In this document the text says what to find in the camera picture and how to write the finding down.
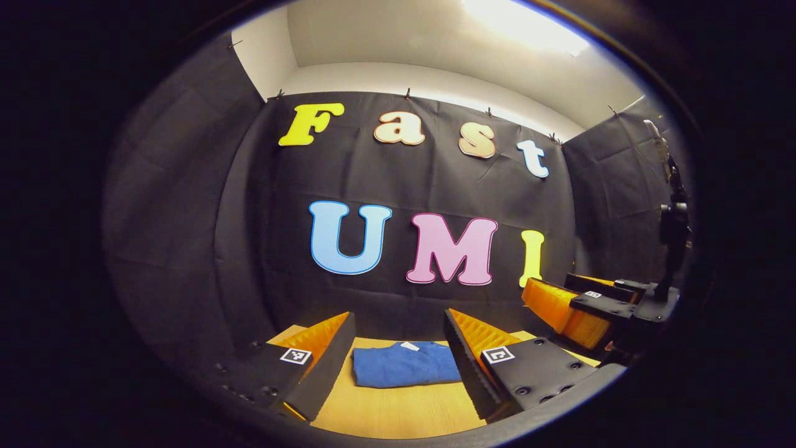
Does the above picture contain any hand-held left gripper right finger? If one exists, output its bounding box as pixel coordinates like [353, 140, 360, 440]
[443, 308, 601, 422]

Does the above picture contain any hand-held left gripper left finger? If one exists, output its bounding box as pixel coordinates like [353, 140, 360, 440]
[218, 311, 357, 424]

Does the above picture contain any blue button-up shirt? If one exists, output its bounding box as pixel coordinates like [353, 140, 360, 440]
[352, 341, 462, 389]

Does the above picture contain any ceiling light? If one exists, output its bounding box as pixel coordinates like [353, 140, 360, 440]
[463, 0, 591, 57]

